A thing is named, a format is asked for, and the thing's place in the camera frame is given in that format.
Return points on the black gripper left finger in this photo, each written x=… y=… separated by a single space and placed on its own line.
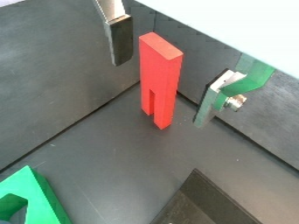
x=118 y=29

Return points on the green silver gripper right finger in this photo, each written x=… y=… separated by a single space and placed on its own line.
x=224 y=92

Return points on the red double-square block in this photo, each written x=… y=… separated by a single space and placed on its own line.
x=160 y=67

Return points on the green shape sorter board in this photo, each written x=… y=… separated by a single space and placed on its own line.
x=25 y=189

